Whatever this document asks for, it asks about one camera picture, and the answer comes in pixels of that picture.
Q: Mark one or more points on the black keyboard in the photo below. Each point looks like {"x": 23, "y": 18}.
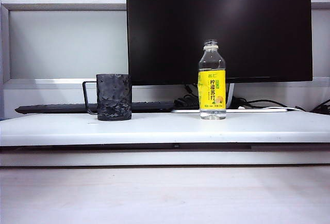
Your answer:
{"x": 51, "y": 108}

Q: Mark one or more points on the silver monitor stand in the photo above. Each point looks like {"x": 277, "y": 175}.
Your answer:
{"x": 257, "y": 110}

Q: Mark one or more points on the black power adapter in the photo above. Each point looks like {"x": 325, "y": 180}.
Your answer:
{"x": 185, "y": 103}

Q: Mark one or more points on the clear bottle with yellow label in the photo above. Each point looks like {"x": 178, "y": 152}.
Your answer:
{"x": 212, "y": 89}

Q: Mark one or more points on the black computer monitor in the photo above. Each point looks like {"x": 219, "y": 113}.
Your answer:
{"x": 180, "y": 28}

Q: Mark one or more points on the grey aluminium partition frame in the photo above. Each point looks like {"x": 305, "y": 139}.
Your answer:
{"x": 64, "y": 4}

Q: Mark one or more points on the white raised platform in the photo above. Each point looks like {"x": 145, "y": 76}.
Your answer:
{"x": 165, "y": 128}

